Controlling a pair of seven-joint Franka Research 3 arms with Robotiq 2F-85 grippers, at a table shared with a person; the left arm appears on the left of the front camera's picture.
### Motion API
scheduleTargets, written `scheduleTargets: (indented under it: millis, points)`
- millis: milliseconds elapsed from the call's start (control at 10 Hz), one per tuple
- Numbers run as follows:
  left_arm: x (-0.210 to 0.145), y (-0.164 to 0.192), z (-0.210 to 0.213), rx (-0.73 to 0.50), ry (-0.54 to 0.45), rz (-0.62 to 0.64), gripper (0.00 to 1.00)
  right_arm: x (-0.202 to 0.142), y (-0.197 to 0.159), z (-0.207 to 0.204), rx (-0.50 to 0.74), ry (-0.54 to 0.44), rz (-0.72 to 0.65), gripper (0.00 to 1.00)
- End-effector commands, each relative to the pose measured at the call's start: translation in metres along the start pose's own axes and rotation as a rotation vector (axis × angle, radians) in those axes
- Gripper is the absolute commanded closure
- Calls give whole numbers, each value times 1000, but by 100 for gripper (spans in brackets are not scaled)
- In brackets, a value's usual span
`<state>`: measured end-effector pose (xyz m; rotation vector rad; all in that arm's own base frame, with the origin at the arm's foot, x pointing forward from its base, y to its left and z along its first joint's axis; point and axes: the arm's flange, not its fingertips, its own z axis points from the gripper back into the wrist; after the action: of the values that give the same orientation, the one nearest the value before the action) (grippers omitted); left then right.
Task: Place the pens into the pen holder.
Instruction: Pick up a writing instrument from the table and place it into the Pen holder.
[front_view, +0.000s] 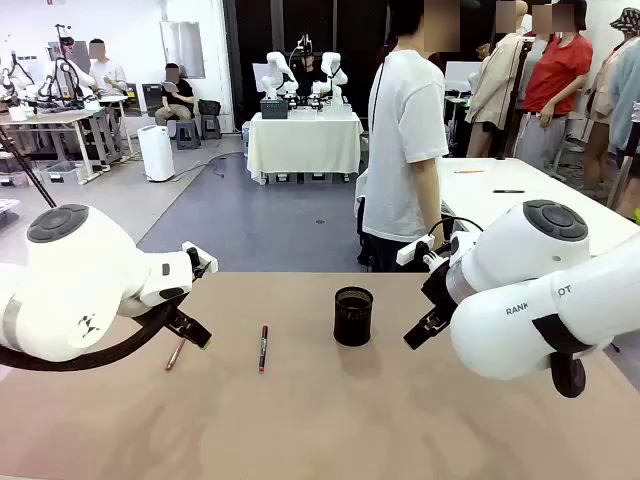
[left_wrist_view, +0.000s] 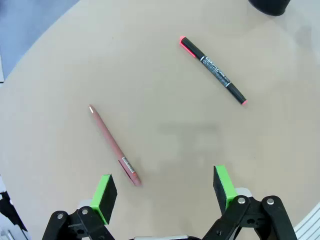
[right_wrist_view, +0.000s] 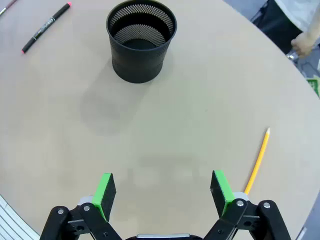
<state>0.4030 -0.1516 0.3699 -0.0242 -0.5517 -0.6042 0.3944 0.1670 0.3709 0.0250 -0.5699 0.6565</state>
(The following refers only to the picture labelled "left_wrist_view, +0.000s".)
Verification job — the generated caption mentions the white ribbed panel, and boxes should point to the white ribbed panel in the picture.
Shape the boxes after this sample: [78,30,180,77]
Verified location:
[293,201,320,240]

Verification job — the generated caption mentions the pinkish brown pen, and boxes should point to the pinkish brown pen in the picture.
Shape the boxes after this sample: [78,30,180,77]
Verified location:
[88,104,143,187]

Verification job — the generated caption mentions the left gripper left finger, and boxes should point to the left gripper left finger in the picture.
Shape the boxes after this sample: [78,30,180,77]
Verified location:
[41,173,118,240]

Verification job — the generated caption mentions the black mesh pen holder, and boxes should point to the black mesh pen holder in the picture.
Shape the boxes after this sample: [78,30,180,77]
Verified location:
[247,0,292,17]

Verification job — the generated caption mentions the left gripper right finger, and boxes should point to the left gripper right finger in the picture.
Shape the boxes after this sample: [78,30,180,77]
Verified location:
[202,164,298,240]

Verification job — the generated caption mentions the black highlighter pink caps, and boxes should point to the black highlighter pink caps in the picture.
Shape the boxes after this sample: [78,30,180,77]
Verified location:
[178,35,249,107]

